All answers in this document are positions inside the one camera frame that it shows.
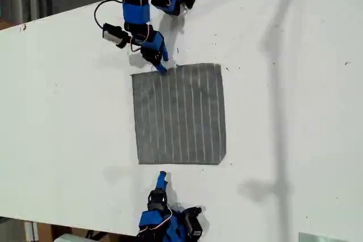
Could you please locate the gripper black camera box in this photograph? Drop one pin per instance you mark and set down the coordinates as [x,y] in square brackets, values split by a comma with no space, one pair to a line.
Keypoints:
[112,33]
[193,222]

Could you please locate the brown cardboard box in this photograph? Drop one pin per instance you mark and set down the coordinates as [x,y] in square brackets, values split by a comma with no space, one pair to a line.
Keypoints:
[44,232]

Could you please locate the grey striped square towel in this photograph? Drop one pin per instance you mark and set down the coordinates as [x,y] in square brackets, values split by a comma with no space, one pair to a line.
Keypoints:
[180,114]

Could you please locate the white table bracket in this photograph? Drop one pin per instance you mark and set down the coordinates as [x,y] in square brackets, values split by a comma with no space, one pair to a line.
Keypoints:
[30,230]

